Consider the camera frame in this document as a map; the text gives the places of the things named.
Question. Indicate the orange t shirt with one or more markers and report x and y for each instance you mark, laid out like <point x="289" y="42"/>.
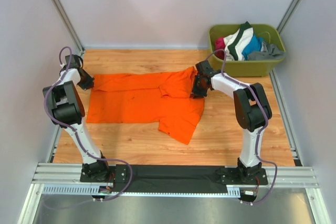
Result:
<point x="163" y="97"/>

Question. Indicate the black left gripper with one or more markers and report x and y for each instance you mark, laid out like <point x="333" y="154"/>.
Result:
<point x="89" y="84"/>

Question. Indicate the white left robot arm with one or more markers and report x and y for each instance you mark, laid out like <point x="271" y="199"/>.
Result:
<point x="64" y="107"/>

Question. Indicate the white and green shirt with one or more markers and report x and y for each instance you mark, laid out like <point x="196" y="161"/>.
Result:
<point x="237" y="42"/>

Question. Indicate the right aluminium corner post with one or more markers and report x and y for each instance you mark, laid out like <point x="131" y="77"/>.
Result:
<point x="295" y="1"/>

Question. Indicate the grey shirt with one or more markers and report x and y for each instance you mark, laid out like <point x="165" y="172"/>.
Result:
<point x="269" y="52"/>

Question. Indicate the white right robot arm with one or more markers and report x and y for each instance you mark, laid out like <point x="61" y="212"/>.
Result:
<point x="252" y="112"/>

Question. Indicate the aluminium corner post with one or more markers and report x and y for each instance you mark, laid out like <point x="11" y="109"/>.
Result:
<point x="295" y="1"/>
<point x="63" y="15"/>

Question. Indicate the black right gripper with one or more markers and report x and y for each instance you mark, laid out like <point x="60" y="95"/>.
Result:
<point x="196" y="93"/>

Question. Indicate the slotted cable duct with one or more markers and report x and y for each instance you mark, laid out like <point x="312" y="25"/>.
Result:
<point x="96" y="190"/>

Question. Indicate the aluminium front rail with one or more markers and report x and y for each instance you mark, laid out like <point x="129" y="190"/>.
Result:
<point x="287" y="177"/>

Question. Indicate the magenta shirt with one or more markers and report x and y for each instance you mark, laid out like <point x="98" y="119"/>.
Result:
<point x="219" y="46"/>

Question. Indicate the left aluminium corner post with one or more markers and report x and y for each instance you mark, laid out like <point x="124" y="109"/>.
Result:
<point x="63" y="15"/>

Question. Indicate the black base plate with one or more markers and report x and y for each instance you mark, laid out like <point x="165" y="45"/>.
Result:
<point x="174" y="179"/>

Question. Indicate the blue shirt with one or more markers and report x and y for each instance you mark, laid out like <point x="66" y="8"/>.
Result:
<point x="254" y="45"/>

